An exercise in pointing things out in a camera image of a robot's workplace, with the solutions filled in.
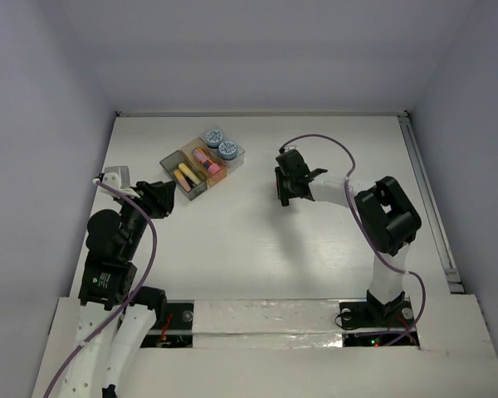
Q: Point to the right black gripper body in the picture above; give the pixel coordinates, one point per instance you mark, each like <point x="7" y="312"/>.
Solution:
<point x="285" y="182"/>

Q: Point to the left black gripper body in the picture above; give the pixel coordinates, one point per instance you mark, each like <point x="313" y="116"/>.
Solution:
<point x="150" y="200"/>

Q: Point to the orange pastel highlighter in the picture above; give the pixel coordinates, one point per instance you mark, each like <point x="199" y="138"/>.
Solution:
<point x="182" y="181"/>

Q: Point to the yellow pastel highlighter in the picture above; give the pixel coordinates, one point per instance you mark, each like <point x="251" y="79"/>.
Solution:
<point x="187" y="172"/>

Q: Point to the blue white slime jar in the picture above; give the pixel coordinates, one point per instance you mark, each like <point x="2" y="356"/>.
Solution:
<point x="213" y="138"/>

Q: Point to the pink cap black highlighter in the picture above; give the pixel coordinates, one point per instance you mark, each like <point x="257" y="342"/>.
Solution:
<point x="278" y="186"/>

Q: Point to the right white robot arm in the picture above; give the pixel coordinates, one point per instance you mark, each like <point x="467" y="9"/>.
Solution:
<point x="386" y="216"/>

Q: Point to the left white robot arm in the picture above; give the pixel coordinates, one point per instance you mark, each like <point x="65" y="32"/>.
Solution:
<point x="116" y="310"/>

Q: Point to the grey translucent bin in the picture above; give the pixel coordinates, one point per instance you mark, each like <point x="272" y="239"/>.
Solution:
<point x="189" y="180"/>

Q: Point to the amber translucent bin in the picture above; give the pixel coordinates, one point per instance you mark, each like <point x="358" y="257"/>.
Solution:
<point x="210" y="181"/>

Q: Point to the clear plastic bin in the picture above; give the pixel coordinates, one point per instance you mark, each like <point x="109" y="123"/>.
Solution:
<point x="232" y="165"/>

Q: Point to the silver tape strip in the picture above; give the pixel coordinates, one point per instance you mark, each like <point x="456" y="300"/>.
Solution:
<point x="266" y="324"/>

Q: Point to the white foam front board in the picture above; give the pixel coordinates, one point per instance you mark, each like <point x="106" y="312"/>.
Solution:
<point x="455" y="358"/>

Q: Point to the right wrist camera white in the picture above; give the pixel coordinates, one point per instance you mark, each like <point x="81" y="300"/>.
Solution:
<point x="287" y="147"/>

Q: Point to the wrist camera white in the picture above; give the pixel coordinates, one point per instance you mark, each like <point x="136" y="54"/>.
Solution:
<point x="115" y="181"/>
<point x="287" y="147"/>

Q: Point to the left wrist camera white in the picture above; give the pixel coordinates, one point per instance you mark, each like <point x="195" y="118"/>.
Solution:
<point x="115" y="181"/>

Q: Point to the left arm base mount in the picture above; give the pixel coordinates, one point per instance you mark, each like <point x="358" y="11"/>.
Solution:
<point x="175" y="330"/>

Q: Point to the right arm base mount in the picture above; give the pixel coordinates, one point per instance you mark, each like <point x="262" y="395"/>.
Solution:
<point x="368" y="323"/>

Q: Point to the aluminium rail right edge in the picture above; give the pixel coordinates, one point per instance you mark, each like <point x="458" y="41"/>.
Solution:
<point x="452" y="275"/>

